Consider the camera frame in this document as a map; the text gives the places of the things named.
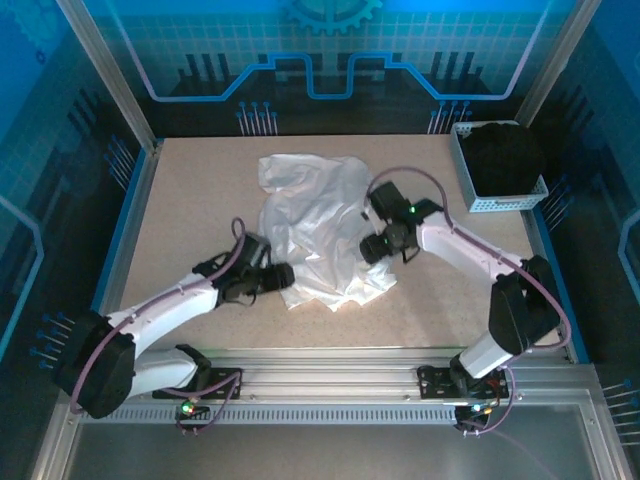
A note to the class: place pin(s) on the white t-shirt with black print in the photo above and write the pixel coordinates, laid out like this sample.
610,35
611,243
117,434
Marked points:
320,220

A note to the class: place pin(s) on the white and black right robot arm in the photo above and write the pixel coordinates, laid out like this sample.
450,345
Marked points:
465,250

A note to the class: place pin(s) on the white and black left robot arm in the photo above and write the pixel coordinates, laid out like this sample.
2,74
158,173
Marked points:
165,305

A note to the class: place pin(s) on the grey perforated basket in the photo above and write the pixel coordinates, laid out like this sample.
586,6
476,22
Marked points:
492,204

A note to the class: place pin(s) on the black cloth bundle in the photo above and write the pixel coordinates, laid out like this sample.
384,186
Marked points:
502,160

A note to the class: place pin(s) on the small LED circuit board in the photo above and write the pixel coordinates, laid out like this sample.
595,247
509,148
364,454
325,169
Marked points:
187,409
475,409

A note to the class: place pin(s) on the grey metal framed panel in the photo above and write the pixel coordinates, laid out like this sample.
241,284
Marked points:
325,450

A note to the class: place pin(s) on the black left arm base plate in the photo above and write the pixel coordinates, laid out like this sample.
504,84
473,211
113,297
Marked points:
225,375

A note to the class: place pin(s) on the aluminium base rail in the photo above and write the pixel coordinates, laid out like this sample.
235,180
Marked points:
325,370

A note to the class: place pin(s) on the blue aluminium table side rail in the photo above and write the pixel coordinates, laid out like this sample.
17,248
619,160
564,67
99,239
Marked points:
130,235
581,351

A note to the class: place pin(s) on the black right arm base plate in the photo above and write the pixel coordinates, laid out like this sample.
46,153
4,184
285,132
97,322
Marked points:
430,382

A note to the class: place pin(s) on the aluminium frame post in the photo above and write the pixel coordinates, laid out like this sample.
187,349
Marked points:
560,60
110,75

